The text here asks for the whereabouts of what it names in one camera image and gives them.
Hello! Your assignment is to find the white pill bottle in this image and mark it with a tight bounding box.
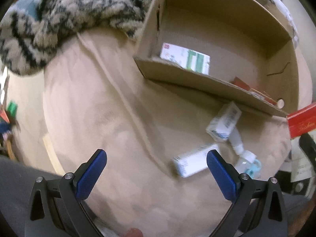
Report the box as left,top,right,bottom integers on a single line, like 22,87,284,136
235,150,257,174

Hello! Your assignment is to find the white blue medicine box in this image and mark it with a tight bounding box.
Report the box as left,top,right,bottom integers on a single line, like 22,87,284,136
172,143,220,178

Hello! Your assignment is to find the white blue small box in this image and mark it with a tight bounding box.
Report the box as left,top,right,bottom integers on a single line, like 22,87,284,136
206,102,242,142

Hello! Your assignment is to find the red white cigarette pack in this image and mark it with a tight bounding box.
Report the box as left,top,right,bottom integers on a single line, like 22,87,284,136
287,103,316,140

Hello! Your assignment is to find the green white eye drops box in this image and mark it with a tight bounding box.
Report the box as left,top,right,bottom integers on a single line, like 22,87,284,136
160,43,211,75

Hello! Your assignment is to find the red gold cigarette carton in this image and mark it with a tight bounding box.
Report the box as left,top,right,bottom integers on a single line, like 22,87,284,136
230,76,277,106

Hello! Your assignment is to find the light blue pacifier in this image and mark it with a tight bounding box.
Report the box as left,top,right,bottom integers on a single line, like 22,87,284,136
245,159,262,179

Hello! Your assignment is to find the small white dropper bottle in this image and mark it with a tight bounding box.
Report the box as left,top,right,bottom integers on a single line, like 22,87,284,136
228,127,245,156

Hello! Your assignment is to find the brown cardboard box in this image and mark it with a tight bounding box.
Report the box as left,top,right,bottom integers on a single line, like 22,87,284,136
134,0,299,117

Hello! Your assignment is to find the black white patterned fuzzy blanket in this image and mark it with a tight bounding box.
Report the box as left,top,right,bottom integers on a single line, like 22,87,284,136
1,0,152,76

